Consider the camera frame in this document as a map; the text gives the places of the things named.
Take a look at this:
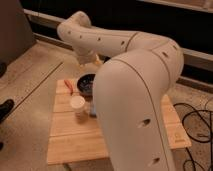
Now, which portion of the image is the black floor cable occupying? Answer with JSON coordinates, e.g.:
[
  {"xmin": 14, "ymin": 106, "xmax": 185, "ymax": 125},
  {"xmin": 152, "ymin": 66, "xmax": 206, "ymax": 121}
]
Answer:
[{"xmin": 173, "ymin": 99, "xmax": 213, "ymax": 171}]

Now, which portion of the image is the wooden board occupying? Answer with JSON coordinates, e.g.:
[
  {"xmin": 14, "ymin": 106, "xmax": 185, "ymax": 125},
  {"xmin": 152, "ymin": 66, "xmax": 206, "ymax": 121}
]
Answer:
[{"xmin": 47, "ymin": 80, "xmax": 192, "ymax": 165}]

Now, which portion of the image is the white cup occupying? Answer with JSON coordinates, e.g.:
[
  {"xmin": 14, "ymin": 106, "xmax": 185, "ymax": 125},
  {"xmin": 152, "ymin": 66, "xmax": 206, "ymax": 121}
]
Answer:
[{"xmin": 70, "ymin": 96, "xmax": 86, "ymax": 117}]

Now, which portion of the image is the dark blue bowl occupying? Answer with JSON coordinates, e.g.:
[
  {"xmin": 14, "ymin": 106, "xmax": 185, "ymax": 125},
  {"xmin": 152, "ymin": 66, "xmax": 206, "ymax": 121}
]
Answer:
[{"xmin": 77, "ymin": 74, "xmax": 95, "ymax": 96}]

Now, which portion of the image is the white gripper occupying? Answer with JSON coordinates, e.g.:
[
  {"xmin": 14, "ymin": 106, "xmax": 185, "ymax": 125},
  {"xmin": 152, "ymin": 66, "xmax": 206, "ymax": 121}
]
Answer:
[{"xmin": 77, "ymin": 51, "xmax": 101, "ymax": 66}]

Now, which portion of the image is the black shoe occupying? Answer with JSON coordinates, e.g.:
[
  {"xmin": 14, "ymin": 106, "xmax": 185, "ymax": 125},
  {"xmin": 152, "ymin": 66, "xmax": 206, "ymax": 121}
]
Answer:
[{"xmin": 0, "ymin": 99, "xmax": 14, "ymax": 123}]

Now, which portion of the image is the blue rectangular block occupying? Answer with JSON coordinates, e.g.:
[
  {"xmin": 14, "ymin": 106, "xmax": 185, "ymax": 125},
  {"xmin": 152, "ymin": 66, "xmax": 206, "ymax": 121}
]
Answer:
[{"xmin": 89, "ymin": 102, "xmax": 97, "ymax": 117}]

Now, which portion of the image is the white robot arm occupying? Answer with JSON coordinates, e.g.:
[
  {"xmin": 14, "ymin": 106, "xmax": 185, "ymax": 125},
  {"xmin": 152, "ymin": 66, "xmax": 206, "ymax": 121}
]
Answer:
[{"xmin": 57, "ymin": 11, "xmax": 184, "ymax": 171}]

